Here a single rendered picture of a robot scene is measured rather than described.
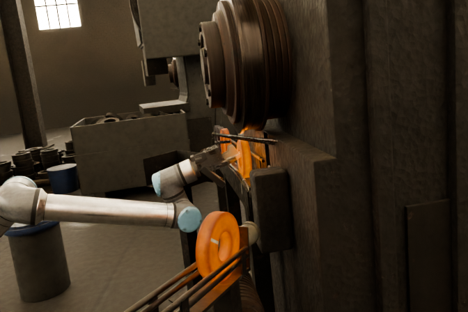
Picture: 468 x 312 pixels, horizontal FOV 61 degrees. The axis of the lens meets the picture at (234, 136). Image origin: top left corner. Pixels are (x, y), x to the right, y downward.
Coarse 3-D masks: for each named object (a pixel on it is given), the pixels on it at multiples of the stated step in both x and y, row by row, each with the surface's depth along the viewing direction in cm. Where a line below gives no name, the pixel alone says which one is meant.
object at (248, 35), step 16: (224, 0) 127; (240, 0) 117; (240, 16) 113; (256, 16) 113; (240, 32) 110; (256, 32) 112; (240, 48) 110; (256, 48) 111; (240, 64) 113; (256, 64) 112; (256, 80) 113; (256, 96) 116; (256, 112) 120; (240, 128) 129; (256, 128) 133
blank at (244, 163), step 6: (240, 144) 154; (246, 144) 154; (240, 150) 155; (246, 150) 152; (246, 156) 152; (240, 162) 162; (246, 162) 152; (240, 168) 159; (246, 168) 152; (246, 174) 154
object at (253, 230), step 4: (244, 224) 105; (248, 224) 105; (252, 224) 105; (256, 224) 106; (252, 228) 104; (256, 228) 105; (252, 232) 103; (256, 232) 104; (252, 236) 102; (256, 236) 104; (252, 240) 102; (256, 240) 105
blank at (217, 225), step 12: (216, 216) 89; (228, 216) 93; (204, 228) 87; (216, 228) 87; (228, 228) 92; (204, 240) 85; (216, 240) 87; (228, 240) 94; (204, 252) 84; (216, 252) 87; (228, 252) 93; (204, 264) 85; (216, 264) 87; (204, 276) 87; (216, 276) 87; (228, 276) 92
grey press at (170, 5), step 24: (144, 0) 366; (168, 0) 372; (192, 0) 378; (216, 0) 385; (144, 24) 369; (168, 24) 375; (192, 24) 381; (144, 48) 372; (168, 48) 378; (192, 48) 384; (144, 72) 455; (168, 72) 421; (192, 72) 414; (192, 96) 417; (192, 120) 419; (216, 120) 425; (192, 144) 423
